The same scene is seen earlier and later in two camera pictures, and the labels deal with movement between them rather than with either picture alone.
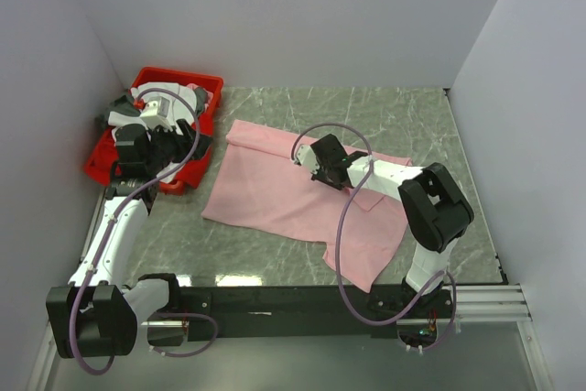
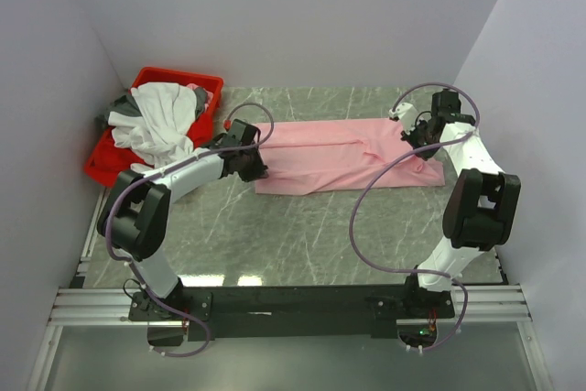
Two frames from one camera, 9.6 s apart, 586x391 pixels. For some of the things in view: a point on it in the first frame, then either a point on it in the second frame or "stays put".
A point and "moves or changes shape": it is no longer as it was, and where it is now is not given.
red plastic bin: x=101 y=163 stays put
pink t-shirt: x=264 y=189 moves or changes shape
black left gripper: x=183 y=142 → x=259 y=170
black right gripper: x=320 y=178 → x=410 y=137
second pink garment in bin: x=210 y=95 stays put
